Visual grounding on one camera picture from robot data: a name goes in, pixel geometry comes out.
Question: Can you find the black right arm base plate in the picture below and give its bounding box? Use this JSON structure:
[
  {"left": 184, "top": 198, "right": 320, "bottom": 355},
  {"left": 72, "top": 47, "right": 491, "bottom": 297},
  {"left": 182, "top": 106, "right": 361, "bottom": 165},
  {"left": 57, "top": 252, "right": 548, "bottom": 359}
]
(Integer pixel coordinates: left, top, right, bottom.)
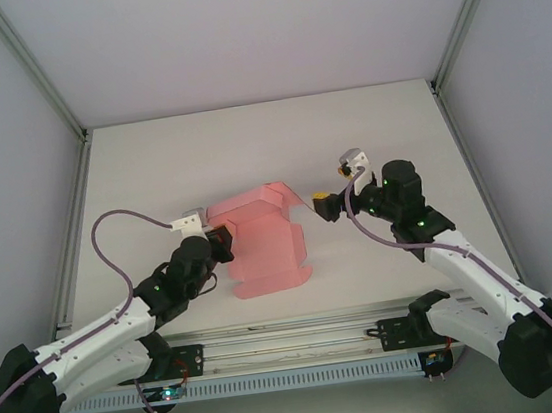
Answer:
[{"left": 376, "top": 314, "right": 425, "bottom": 355}]

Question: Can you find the thin black cable loop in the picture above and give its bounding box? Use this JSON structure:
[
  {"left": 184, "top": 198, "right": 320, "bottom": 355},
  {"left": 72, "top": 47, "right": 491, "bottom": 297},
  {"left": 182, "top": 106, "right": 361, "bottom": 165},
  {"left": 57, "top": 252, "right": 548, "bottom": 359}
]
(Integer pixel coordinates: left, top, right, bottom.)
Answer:
[{"left": 196, "top": 271, "right": 223, "bottom": 299}]

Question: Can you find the aluminium mounting rail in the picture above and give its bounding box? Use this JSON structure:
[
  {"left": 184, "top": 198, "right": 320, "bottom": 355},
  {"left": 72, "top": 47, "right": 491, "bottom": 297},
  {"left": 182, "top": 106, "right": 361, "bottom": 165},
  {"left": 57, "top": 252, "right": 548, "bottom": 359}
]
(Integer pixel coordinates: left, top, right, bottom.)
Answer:
[{"left": 114, "top": 290, "right": 485, "bottom": 388}]

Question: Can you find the pink paper box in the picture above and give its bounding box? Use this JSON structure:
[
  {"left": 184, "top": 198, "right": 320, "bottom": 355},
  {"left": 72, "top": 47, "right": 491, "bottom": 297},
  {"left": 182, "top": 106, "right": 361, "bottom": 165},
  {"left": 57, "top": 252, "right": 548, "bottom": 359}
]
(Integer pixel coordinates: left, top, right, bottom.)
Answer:
[{"left": 202, "top": 176, "right": 329, "bottom": 304}]

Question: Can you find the aluminium frame post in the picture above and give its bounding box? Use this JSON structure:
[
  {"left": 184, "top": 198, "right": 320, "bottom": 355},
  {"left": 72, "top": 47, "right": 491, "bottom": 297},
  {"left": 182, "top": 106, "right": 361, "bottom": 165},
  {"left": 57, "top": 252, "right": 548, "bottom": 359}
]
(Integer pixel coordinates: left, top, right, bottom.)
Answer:
[
  {"left": 0, "top": 0, "right": 93, "bottom": 152},
  {"left": 419, "top": 0, "right": 524, "bottom": 97}
]

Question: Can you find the white slotted cable duct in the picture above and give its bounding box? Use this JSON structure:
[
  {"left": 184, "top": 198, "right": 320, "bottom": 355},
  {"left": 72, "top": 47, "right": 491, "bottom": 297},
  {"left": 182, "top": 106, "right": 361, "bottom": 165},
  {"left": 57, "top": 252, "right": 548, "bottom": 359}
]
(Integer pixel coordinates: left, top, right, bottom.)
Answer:
[{"left": 62, "top": 353, "right": 424, "bottom": 413}]

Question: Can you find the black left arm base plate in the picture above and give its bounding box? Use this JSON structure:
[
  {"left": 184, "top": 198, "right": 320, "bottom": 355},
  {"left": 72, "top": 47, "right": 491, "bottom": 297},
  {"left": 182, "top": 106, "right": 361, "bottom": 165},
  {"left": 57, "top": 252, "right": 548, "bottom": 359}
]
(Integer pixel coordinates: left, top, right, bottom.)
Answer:
[{"left": 165, "top": 343, "right": 208, "bottom": 382}]

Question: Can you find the small circuit board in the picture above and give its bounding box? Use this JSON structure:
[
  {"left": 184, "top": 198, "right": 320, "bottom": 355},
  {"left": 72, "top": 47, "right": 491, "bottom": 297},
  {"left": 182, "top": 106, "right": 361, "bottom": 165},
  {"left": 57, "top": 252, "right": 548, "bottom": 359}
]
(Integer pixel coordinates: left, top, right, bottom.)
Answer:
[
  {"left": 423, "top": 350, "right": 449, "bottom": 370},
  {"left": 144, "top": 384, "right": 188, "bottom": 405}
]

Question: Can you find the aluminium side rail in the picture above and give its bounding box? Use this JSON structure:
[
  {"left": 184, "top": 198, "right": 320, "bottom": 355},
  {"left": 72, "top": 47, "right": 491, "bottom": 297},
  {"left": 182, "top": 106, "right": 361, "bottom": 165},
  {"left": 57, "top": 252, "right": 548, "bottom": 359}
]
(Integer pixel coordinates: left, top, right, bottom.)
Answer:
[
  {"left": 28, "top": 130, "right": 119, "bottom": 355},
  {"left": 430, "top": 82, "right": 528, "bottom": 304}
]

